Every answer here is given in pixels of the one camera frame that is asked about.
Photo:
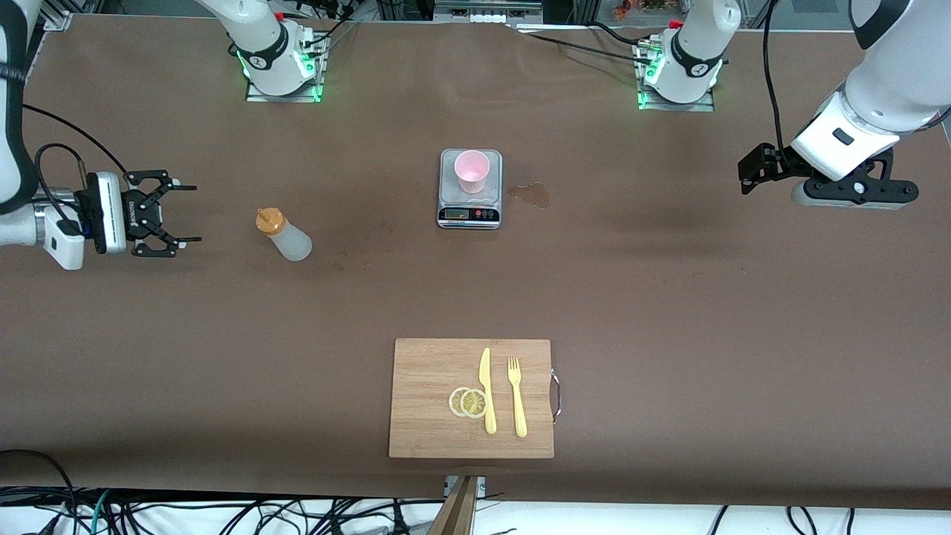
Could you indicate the wooden beam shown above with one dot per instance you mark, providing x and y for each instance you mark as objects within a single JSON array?
[{"x": 457, "y": 513}]

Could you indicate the yellow plastic knife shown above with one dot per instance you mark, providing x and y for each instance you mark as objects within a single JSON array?
[{"x": 487, "y": 379}]

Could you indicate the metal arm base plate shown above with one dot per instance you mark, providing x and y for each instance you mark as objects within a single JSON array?
[
  {"x": 676, "y": 107},
  {"x": 282, "y": 98}
]

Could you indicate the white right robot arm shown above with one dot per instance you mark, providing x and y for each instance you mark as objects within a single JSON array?
[{"x": 256, "y": 30}]

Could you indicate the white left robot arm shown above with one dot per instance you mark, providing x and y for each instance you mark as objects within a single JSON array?
[{"x": 891, "y": 82}]

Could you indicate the small metal bracket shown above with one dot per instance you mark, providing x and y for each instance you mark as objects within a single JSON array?
[{"x": 481, "y": 487}]

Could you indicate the yellow plastic fork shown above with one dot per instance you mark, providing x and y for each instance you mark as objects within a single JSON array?
[{"x": 519, "y": 409}]

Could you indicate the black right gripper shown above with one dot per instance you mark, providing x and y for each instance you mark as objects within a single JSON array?
[{"x": 134, "y": 213}]

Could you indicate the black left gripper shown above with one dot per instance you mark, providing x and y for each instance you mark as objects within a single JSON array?
[{"x": 777, "y": 164}]

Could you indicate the wooden cutting board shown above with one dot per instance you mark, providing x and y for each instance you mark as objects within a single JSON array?
[{"x": 423, "y": 371}]

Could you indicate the table cover sheet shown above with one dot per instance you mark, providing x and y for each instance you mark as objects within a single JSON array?
[{"x": 223, "y": 334}]

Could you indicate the white power strip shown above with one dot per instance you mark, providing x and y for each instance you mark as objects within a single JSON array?
[{"x": 487, "y": 16}]

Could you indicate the pink plastic cup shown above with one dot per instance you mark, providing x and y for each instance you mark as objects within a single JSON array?
[{"x": 472, "y": 174}]

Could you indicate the clear orange-capped sauce bottle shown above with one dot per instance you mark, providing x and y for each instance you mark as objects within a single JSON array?
[{"x": 293, "y": 244}]

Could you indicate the lemon slice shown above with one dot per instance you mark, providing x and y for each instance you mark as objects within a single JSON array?
[
  {"x": 454, "y": 402},
  {"x": 473, "y": 403}
]

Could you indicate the silver digital kitchen scale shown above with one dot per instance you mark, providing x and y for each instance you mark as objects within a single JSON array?
[{"x": 469, "y": 214}]

